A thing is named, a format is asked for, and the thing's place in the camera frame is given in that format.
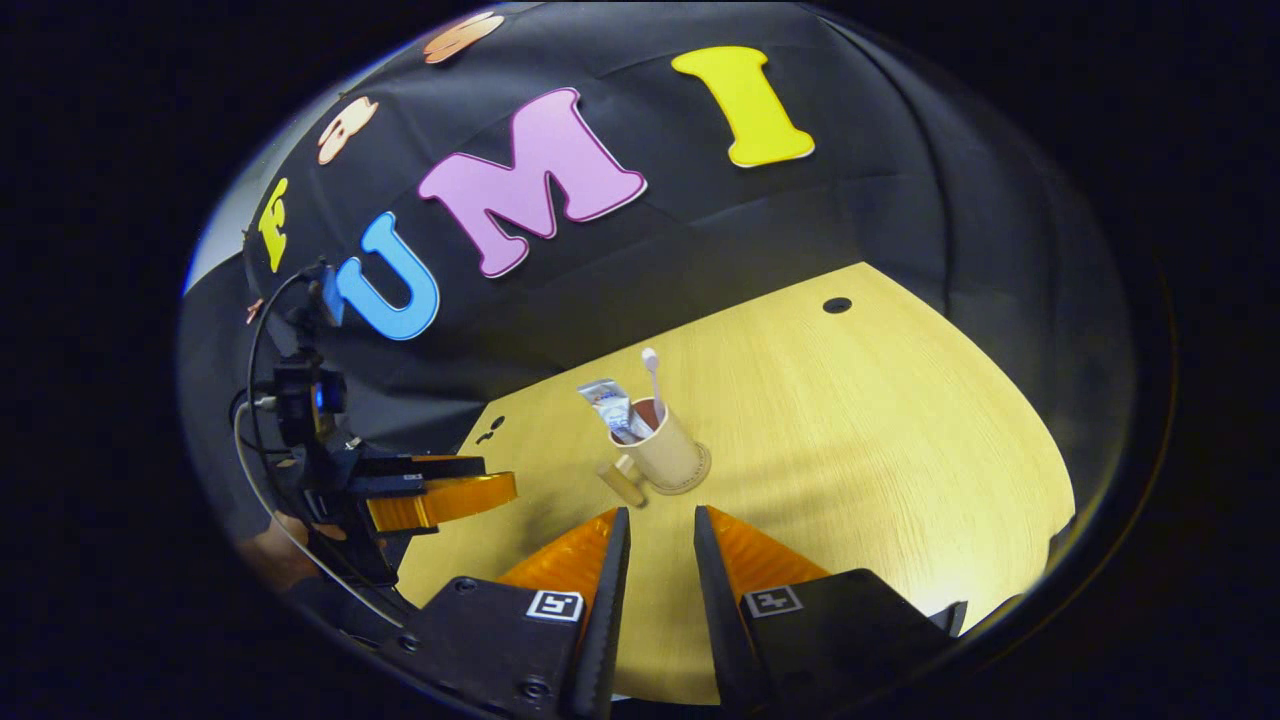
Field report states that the wooden desktop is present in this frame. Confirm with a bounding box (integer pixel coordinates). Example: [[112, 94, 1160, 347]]
[[395, 262, 1079, 707]]

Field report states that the round cork coaster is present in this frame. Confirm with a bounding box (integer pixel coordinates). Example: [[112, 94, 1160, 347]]
[[645, 440, 714, 498]]

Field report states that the white cable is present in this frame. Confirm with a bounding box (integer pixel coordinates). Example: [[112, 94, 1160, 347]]
[[232, 400, 409, 629]]

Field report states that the black backdrop cloth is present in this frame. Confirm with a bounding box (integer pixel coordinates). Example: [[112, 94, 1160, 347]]
[[180, 0, 1137, 546]]

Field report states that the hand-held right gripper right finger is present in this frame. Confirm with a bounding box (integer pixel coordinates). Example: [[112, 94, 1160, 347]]
[[693, 504, 969, 718]]

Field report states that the white toothpaste tube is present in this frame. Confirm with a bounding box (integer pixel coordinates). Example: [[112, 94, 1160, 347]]
[[577, 379, 652, 445]]

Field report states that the beige cup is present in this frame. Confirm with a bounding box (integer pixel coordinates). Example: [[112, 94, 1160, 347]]
[[597, 397, 707, 509]]

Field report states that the white toothbrush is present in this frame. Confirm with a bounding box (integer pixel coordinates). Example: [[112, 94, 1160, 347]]
[[641, 347, 668, 427]]

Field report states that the black cable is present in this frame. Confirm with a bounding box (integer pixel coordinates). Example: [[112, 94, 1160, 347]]
[[244, 265, 333, 473]]

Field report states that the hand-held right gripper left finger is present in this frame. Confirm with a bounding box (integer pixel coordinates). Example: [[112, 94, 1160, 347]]
[[378, 506, 633, 720]]

